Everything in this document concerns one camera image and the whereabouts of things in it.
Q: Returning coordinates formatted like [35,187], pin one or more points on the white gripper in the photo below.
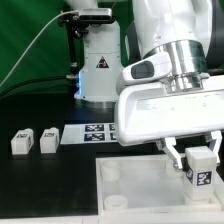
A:
[146,113]

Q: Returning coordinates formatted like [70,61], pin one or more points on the white square table top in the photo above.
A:
[147,185]

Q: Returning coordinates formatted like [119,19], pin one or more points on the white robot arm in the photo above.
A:
[168,93]

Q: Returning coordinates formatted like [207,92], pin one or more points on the white sheet with tags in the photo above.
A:
[88,133]

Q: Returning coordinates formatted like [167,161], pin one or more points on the mounted grey camera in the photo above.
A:
[93,15]

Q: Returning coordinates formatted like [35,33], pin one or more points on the black camera stand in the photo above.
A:
[75,29]

